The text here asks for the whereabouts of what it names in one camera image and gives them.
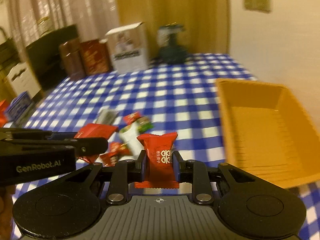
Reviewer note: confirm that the red decorated tea box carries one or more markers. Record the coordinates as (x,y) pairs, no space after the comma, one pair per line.
(95,57)

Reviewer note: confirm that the green glass jar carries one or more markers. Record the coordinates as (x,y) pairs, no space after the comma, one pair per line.
(170,51)

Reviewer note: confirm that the dark red candy packet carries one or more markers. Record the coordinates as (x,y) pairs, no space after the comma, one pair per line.
(115,152)

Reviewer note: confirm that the large red snack packet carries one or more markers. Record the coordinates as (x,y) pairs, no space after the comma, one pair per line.
(159,172)

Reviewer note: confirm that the wooden wall panel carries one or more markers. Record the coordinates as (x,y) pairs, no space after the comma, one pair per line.
(206,22)

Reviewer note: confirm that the person's left hand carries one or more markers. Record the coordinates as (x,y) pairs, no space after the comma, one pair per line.
(6,211)

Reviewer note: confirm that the blue milk carton box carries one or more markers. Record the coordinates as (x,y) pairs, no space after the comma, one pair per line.
(20,110)

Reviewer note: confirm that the white perforated box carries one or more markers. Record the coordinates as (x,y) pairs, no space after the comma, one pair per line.
(22,79)

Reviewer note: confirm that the blue white checkered tablecloth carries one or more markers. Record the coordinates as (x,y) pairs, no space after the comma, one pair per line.
(181,98)

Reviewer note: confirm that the orange plastic tray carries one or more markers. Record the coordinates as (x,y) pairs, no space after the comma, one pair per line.
(267,132)

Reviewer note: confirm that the white product box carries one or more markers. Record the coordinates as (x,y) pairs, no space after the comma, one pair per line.
(128,48)

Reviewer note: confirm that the grey seaweed snack packet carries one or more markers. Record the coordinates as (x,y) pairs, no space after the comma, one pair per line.
(106,116)

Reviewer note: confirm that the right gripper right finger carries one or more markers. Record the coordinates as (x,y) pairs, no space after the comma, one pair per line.
(196,173)

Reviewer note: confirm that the brown tea canister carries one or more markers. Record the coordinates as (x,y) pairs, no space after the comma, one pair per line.
(71,58)

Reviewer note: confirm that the red candy with figure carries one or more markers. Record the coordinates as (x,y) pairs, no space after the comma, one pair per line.
(96,132)

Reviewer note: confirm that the small red candy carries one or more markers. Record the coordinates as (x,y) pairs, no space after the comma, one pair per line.
(131,118)

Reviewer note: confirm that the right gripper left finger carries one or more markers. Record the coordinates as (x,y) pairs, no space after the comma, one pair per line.
(122,175)

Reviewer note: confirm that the white green snack bar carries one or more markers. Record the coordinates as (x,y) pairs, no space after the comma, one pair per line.
(129,135)

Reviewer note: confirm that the pink curtain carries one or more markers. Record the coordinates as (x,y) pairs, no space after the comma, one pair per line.
(93,19)

